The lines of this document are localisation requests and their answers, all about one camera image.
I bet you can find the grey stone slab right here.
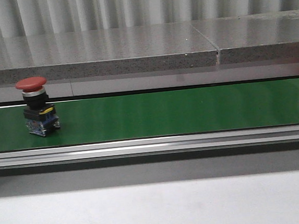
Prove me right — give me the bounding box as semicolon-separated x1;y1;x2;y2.
191;10;299;66

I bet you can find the green conveyor belt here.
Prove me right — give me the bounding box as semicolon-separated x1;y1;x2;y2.
0;78;299;152

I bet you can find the red mushroom push button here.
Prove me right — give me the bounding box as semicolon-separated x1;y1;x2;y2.
15;76;60;137

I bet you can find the white pleated curtain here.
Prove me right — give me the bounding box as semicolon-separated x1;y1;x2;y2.
0;0;299;38

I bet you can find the aluminium conveyor side rail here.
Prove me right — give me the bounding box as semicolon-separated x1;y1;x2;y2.
0;125;299;170

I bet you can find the white panel below slabs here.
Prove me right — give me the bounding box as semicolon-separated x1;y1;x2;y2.
0;57;299;104

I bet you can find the grey stone slab left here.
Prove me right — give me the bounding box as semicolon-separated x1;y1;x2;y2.
0;22;217;86

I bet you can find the grey stone slab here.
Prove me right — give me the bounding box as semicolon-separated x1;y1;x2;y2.
191;10;299;66
0;22;217;86

